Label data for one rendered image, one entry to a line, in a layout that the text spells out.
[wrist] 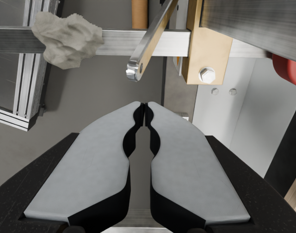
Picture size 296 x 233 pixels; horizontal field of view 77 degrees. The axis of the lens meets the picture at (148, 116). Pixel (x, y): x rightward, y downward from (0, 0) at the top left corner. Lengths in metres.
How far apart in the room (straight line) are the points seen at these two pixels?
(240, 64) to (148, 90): 0.75
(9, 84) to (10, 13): 0.35
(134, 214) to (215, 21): 0.28
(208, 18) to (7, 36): 0.24
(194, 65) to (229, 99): 0.35
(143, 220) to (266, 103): 0.37
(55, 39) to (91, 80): 0.98
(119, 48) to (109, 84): 0.96
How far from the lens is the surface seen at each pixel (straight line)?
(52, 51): 0.28
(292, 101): 0.45
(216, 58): 0.26
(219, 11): 0.19
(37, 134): 1.61
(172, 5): 0.19
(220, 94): 0.57
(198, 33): 0.25
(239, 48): 0.28
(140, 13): 1.03
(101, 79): 1.21
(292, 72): 0.27
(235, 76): 0.57
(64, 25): 0.26
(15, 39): 0.31
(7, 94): 1.24
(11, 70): 1.17
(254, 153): 0.56
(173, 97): 0.46
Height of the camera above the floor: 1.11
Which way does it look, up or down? 60 degrees down
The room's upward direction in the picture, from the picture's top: 179 degrees counter-clockwise
